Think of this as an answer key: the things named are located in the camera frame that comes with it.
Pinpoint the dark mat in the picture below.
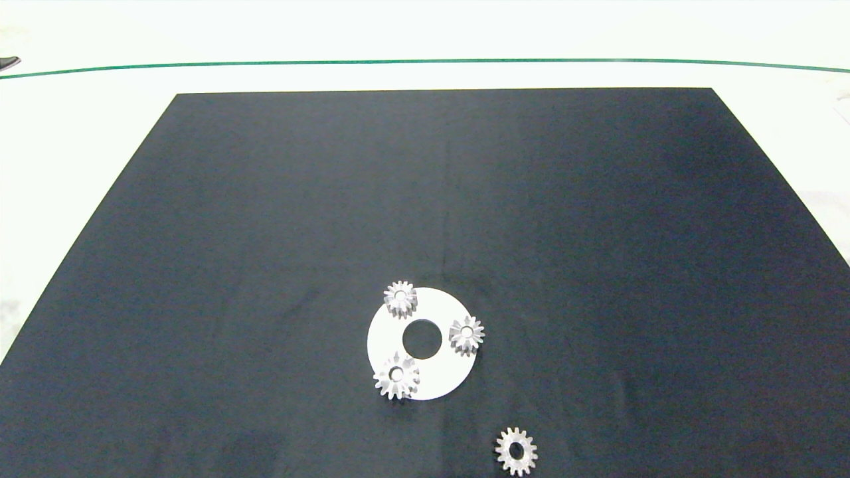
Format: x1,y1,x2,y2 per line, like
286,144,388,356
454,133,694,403
0,87,850,478

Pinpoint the large steel gear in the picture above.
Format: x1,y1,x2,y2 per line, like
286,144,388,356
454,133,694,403
373,352,421,401

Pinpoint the small steel gear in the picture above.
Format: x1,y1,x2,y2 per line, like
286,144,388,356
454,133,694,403
449,315,485,357
494,427,539,477
383,280,418,320

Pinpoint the round white plate with pins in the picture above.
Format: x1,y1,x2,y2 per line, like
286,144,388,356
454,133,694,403
367,287,479,401

